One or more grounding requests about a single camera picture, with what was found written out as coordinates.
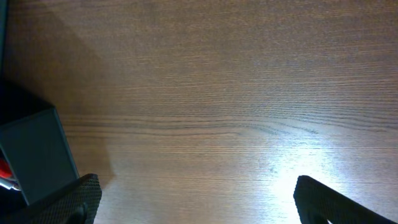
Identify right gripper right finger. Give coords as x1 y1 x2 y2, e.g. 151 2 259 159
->
294 175 396 224

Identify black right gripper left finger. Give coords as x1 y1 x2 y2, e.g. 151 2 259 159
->
1 174 102 224

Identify black box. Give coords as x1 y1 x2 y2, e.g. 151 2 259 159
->
1 1 78 209

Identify red handled cutting pliers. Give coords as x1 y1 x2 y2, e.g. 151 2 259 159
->
0 157 13 179

